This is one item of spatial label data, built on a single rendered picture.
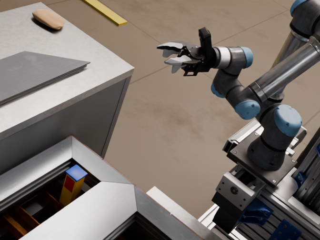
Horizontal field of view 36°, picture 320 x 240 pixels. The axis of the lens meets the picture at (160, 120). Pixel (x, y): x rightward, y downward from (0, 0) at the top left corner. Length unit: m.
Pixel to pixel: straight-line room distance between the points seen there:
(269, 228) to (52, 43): 1.21
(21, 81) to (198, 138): 2.03
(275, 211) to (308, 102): 2.83
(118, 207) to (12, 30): 0.91
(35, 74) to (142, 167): 1.49
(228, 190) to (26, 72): 0.91
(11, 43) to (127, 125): 1.59
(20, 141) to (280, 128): 0.96
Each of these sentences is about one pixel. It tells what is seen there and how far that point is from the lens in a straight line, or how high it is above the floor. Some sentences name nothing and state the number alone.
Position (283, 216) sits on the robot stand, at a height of 0.91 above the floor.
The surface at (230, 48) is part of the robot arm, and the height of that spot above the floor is 1.47.
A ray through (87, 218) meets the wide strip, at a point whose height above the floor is 0.87.
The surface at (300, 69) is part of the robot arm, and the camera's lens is 1.72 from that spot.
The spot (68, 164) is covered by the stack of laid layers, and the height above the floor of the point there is 0.85.
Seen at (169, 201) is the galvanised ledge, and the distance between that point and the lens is 2.19.
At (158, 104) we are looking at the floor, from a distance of 3.86.
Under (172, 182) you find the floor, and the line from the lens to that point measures 3.27.
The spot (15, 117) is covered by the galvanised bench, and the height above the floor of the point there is 1.05.
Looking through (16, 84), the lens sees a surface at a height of 1.07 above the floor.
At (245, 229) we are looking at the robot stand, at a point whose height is 0.72.
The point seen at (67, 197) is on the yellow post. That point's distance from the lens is 1.94.
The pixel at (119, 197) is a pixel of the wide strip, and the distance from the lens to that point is 1.87.
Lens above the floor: 2.23
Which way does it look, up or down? 37 degrees down
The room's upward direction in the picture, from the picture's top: 22 degrees clockwise
